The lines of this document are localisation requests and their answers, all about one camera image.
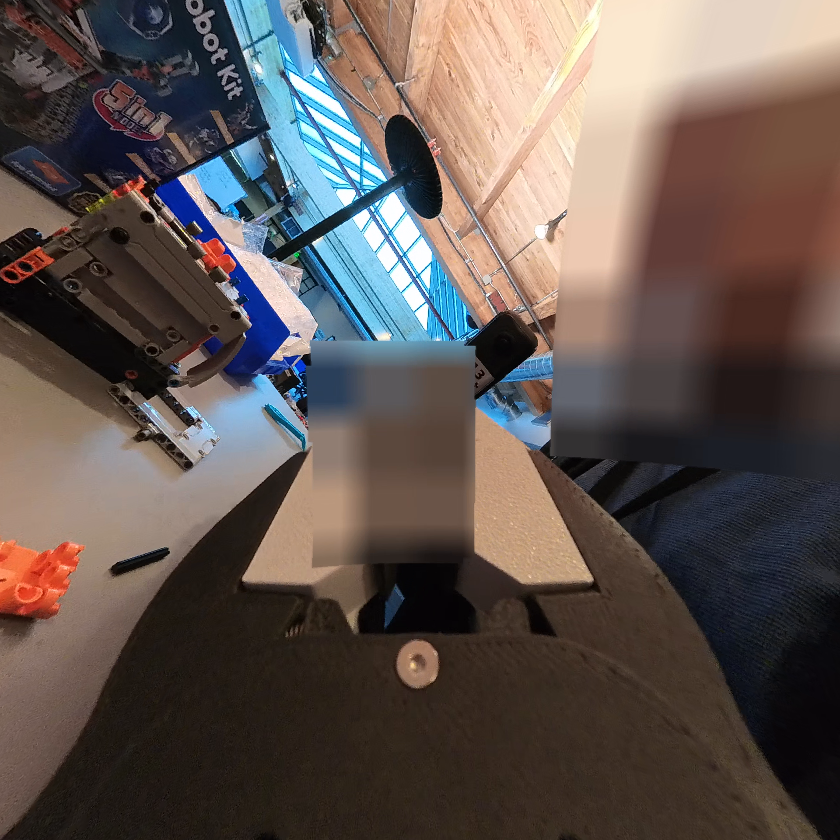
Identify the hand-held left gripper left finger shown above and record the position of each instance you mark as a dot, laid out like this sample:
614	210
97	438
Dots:
282	538

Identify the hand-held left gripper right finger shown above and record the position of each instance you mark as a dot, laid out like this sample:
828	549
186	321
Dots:
525	525

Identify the black axle rod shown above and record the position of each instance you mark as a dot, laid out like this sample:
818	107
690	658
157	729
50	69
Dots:
141	561

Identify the orange wedge piece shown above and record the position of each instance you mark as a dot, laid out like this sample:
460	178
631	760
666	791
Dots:
33	577

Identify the toy brick robot model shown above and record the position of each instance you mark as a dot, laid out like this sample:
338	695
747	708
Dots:
131	262

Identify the teal plastic tool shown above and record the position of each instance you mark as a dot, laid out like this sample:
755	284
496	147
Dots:
285	426

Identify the ceiling spot lamp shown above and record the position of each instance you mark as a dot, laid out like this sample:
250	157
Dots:
548	226

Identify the black pole lamp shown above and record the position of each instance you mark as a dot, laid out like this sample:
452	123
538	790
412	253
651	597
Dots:
413	164

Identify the blue storage bin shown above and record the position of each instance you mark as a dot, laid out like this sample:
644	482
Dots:
262	328

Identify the clear plastic bags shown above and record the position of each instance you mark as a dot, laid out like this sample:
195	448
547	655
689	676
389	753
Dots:
275	262

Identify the toy robot kit box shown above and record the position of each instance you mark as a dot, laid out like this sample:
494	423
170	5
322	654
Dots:
131	79

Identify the light grey beam frame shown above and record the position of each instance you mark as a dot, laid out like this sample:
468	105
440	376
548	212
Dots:
170	433

